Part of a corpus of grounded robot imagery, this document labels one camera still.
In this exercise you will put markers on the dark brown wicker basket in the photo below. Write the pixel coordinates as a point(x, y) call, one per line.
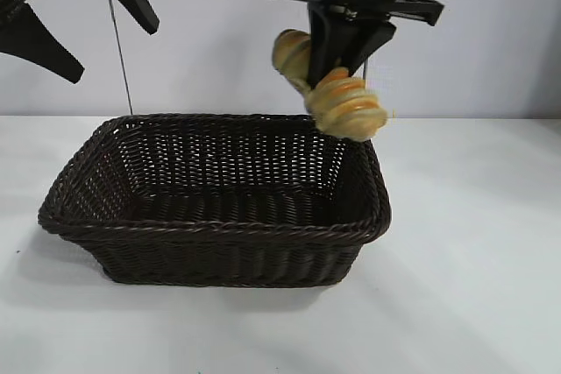
point(210, 242)

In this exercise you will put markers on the long twisted bread loaf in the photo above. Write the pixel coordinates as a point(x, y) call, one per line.
point(346, 104)

